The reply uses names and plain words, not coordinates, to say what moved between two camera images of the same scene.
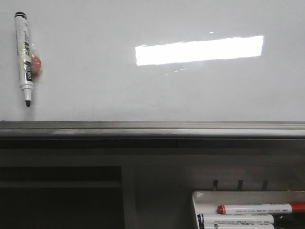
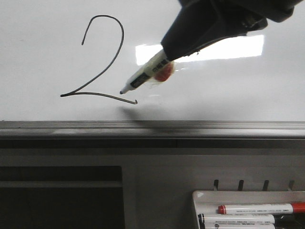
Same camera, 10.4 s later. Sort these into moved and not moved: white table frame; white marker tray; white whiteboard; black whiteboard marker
Moved: black whiteboard marker
Not moved: white whiteboard; white marker tray; white table frame
